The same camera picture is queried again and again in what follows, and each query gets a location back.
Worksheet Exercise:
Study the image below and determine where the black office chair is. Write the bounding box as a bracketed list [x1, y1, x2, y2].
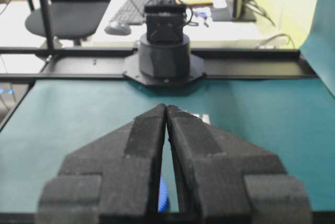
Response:
[18, 0, 118, 46]

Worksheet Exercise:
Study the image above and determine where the black vertical frame post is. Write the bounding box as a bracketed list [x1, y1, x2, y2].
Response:
[39, 0, 54, 50]

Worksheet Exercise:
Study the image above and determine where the black frame rail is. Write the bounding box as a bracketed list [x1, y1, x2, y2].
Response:
[1, 47, 317, 86]

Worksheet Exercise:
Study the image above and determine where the grey computer mouse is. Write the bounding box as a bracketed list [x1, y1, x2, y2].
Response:
[104, 21, 131, 36]

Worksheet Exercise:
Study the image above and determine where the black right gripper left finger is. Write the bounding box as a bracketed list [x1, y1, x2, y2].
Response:
[35, 104, 165, 223]

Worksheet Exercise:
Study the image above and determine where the black keyboard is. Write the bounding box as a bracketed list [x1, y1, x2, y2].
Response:
[110, 0, 153, 26]

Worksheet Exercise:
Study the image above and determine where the small blue gear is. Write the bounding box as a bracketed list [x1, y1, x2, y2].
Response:
[158, 175, 169, 212]

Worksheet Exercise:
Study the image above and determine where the white desk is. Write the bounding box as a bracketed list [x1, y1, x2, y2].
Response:
[91, 0, 285, 49]

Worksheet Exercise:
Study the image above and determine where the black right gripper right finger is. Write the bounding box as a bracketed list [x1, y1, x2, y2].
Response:
[166, 105, 312, 223]

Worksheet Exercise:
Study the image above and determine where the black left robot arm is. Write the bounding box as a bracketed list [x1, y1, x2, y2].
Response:
[35, 0, 204, 223]

